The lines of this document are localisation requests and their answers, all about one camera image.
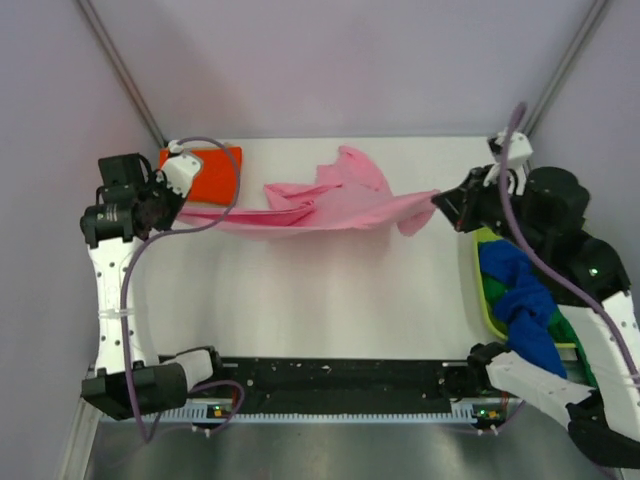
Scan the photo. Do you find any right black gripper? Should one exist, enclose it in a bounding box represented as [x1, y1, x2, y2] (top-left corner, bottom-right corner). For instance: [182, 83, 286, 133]
[431, 164, 544, 257]

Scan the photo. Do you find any pink t shirt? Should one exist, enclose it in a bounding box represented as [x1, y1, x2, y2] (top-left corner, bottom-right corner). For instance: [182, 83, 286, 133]
[178, 146, 439, 241]

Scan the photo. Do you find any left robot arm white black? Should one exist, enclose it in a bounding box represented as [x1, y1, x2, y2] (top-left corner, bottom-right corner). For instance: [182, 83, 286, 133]
[80, 153, 227, 420]

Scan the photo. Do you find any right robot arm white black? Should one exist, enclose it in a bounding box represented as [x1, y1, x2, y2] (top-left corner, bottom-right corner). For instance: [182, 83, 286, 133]
[433, 167, 639, 469]

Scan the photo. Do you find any green plastic basket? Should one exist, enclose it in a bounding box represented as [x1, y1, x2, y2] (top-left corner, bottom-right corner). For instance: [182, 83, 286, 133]
[472, 228, 577, 350]

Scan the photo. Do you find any folded orange t shirt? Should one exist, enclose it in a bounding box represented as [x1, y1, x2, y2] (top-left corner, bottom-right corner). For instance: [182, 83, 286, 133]
[158, 145, 244, 206]

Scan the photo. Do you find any green t shirt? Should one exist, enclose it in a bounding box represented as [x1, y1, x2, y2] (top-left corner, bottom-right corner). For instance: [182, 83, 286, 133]
[483, 273, 597, 387]

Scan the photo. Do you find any blue t shirt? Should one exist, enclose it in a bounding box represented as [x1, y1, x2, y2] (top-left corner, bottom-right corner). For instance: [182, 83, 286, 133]
[478, 240, 567, 379]

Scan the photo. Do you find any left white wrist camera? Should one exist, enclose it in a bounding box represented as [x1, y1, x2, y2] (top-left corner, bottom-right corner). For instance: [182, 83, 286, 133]
[161, 140, 204, 199]

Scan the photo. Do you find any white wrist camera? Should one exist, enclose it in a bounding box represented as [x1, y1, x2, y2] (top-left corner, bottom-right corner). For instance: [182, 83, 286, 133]
[482, 130, 533, 194]
[161, 140, 204, 199]

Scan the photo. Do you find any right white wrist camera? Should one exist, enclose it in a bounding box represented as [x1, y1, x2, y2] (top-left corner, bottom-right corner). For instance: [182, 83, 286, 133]
[482, 130, 533, 194]

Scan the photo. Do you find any left aluminium frame post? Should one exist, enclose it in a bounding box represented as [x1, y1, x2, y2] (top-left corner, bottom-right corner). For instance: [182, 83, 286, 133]
[73, 0, 166, 147]

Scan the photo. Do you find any aluminium frame post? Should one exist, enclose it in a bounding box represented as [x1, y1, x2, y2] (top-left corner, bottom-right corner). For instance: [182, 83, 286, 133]
[73, 0, 166, 147]
[521, 0, 614, 139]

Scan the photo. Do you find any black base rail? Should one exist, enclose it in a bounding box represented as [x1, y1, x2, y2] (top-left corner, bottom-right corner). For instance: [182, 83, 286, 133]
[214, 357, 489, 414]

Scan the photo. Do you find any grey slotted cable duct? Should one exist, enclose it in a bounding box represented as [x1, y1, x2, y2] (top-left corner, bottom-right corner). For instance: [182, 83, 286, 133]
[161, 401, 505, 425]

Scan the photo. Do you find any right aluminium frame post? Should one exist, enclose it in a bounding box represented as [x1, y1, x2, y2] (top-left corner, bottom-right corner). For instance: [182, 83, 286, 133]
[521, 0, 614, 139]

